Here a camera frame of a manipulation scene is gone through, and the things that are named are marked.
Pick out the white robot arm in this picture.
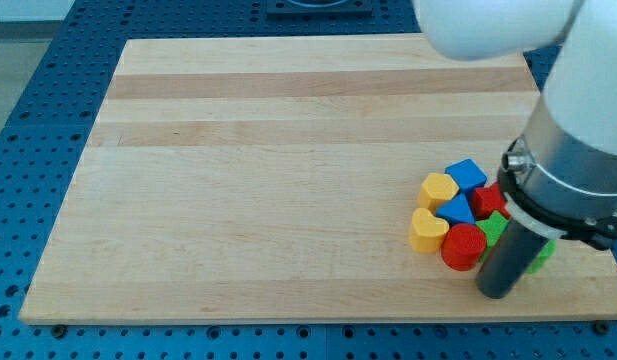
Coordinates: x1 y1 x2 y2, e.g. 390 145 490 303
413 0 617 250

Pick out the yellow heart block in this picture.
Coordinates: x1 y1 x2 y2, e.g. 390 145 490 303
408 208 450 253

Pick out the wooden board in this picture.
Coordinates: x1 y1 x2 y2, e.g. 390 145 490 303
19 34 617 325

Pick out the yellow pentagon block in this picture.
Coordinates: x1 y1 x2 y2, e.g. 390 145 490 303
417 173 459 212

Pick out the blue triangle block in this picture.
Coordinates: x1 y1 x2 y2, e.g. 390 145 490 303
435 193 475 226

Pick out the blue cube block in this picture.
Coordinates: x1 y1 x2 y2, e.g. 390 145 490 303
444 158 488 197

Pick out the red cylinder block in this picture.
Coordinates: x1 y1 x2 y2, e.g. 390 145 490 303
441 223 487 271

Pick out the red star block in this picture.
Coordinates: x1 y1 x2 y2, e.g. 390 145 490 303
469 182 511 220

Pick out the green star block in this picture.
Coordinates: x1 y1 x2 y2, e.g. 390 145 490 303
476 210 508 262

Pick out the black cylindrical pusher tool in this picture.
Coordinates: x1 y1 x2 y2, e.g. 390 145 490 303
476 219 549 299

